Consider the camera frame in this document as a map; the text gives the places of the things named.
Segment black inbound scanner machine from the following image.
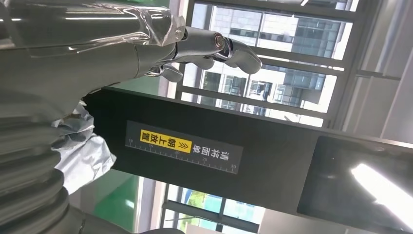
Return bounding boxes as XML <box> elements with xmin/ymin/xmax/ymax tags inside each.
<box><xmin>83</xmin><ymin>86</ymin><xmax>413</xmax><ymax>234</ymax></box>

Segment grey window frame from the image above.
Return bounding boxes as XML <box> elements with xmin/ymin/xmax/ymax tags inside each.
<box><xmin>159</xmin><ymin>0</ymin><xmax>388</xmax><ymax>234</ymax></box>

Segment grey package with black letters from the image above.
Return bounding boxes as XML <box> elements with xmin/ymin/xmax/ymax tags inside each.
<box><xmin>51</xmin><ymin>100</ymin><xmax>117</xmax><ymax>196</ymax></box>

